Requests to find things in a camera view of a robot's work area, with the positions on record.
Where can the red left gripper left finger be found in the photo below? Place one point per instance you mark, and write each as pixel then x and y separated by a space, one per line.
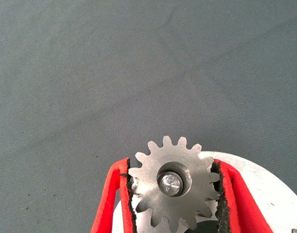
pixel 109 206

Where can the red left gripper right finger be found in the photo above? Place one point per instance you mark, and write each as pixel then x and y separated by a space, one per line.
pixel 240 208

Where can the white gear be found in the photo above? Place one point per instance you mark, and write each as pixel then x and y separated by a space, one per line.
pixel 172 206

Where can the round metal plate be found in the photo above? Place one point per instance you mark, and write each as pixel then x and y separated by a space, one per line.
pixel 260 184

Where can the dark grey table cloth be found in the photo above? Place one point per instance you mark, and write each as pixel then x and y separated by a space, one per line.
pixel 90 72

